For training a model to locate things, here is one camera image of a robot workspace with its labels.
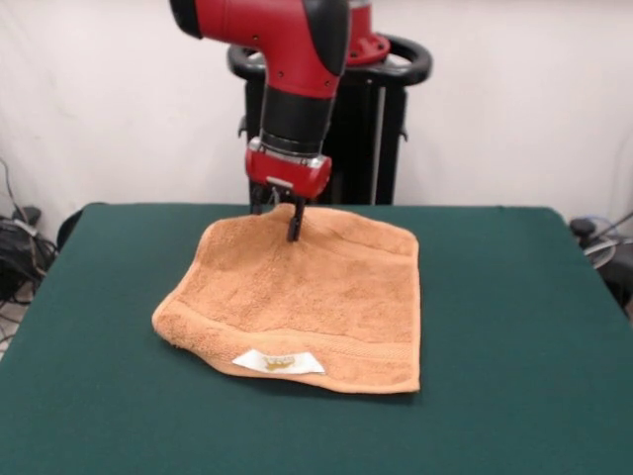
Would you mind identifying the orange terry towel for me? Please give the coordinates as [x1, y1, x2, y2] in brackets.
[150, 203, 422, 396]

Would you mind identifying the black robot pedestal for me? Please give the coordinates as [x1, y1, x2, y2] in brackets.
[226, 30, 434, 206]

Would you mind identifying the black tangled cable bundle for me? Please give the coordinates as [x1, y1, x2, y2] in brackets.
[0, 157, 59, 306]

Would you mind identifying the grey round pedestal foot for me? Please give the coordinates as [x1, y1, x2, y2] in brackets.
[583, 236, 618, 271]

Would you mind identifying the dark green table cloth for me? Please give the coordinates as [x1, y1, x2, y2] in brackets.
[0, 202, 633, 475]

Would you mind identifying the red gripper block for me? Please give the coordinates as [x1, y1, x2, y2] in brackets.
[244, 146, 332, 242]

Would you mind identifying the black floor equipment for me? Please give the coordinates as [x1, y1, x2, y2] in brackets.
[600, 256, 633, 318]

